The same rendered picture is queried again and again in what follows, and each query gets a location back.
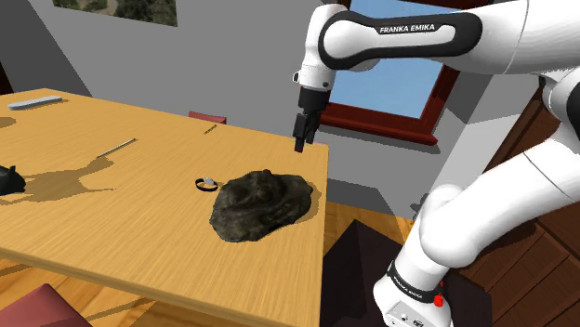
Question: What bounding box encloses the dark crumpled hat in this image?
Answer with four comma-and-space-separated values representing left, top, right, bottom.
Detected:
209, 169, 315, 243

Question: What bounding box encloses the red chair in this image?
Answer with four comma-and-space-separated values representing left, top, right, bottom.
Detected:
0, 282, 94, 327
188, 110, 228, 125

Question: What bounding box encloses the brown wooden cabinet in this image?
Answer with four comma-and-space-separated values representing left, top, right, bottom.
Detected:
457, 85, 580, 327

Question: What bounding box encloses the wall picture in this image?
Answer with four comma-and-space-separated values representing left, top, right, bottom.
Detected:
52, 0, 178, 28

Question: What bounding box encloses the silver pen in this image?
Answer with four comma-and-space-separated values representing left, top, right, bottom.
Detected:
96, 137, 138, 160

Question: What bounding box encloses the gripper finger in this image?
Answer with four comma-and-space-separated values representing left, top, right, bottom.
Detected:
292, 112, 317, 153

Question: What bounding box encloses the red framed window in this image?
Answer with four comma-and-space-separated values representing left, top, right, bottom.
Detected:
319, 0, 461, 147

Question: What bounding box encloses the grey remote control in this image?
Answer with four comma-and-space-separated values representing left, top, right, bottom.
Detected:
7, 95, 63, 111

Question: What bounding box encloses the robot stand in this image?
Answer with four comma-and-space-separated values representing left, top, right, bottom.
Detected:
319, 218, 494, 327

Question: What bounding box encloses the black figure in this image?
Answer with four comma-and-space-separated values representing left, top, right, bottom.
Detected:
0, 164, 27, 197

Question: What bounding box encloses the wooden table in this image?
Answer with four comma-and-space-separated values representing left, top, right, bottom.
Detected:
0, 87, 330, 327

